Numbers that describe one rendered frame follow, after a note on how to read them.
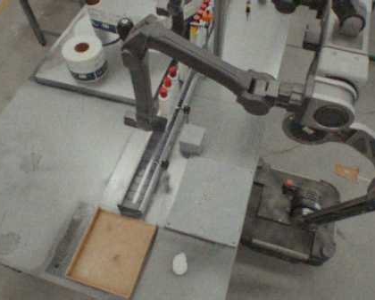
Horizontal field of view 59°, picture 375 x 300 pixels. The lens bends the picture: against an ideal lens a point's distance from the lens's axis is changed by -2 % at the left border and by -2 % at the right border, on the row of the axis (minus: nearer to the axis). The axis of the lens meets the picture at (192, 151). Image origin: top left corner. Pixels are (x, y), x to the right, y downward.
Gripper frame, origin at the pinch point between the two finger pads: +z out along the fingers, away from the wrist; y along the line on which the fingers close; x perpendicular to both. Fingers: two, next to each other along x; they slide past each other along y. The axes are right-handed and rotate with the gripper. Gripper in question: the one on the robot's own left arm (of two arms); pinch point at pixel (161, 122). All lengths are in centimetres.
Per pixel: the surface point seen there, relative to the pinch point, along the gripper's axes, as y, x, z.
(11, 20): 226, -48, 166
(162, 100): -0.1, -10.3, -5.0
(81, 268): 9, 59, -35
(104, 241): 5, 49, -28
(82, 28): 70, -39, 40
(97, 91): 40.3, -6.4, 14.3
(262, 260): -67, 74, 59
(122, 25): 28.2, -39.1, 2.0
